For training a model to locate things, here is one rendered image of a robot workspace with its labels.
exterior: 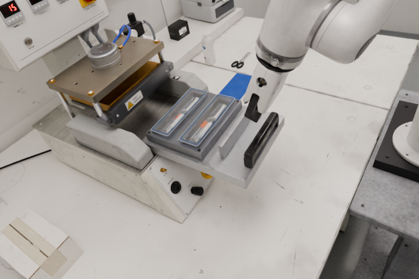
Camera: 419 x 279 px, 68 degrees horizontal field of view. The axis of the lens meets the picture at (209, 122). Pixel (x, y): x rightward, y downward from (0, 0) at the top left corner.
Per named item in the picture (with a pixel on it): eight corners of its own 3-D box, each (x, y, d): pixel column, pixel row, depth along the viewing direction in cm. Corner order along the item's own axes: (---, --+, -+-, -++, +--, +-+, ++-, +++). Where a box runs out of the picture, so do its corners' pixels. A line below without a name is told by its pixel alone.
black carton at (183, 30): (169, 38, 158) (166, 26, 153) (181, 31, 162) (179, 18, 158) (178, 41, 154) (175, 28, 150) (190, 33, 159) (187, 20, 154)
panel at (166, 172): (186, 217, 85) (146, 169, 77) (236, 144, 102) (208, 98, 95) (190, 218, 83) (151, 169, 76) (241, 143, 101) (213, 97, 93)
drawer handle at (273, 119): (244, 165, 67) (242, 153, 65) (271, 122, 76) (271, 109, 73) (252, 169, 66) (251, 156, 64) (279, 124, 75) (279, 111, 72)
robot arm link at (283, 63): (297, 67, 47) (289, 81, 50) (315, 40, 53) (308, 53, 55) (249, 43, 49) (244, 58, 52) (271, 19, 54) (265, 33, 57)
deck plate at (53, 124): (32, 127, 98) (30, 125, 97) (110, 69, 118) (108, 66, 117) (139, 176, 76) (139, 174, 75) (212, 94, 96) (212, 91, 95)
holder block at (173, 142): (148, 140, 78) (144, 133, 76) (191, 94, 90) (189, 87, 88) (202, 160, 70) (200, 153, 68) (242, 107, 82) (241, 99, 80)
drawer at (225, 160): (144, 151, 81) (134, 129, 76) (191, 101, 93) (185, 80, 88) (246, 192, 67) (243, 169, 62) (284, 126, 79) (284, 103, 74)
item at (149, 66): (72, 103, 87) (56, 75, 81) (125, 62, 100) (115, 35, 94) (115, 118, 79) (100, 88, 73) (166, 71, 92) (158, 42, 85)
